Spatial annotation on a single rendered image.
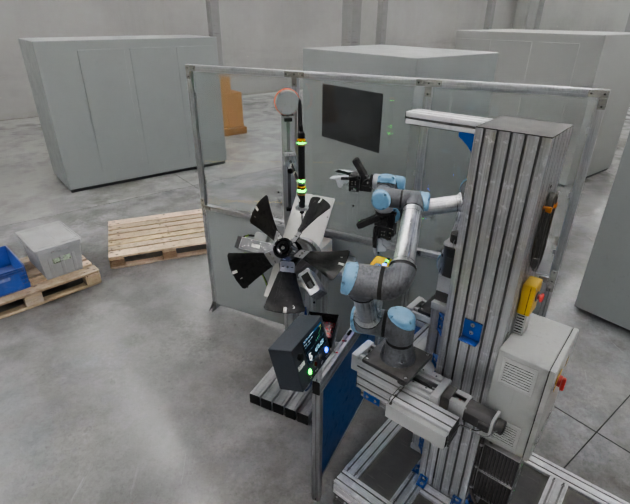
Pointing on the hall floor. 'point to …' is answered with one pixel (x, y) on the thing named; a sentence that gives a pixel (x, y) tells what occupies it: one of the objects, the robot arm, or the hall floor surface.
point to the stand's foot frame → (282, 399)
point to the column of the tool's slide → (286, 167)
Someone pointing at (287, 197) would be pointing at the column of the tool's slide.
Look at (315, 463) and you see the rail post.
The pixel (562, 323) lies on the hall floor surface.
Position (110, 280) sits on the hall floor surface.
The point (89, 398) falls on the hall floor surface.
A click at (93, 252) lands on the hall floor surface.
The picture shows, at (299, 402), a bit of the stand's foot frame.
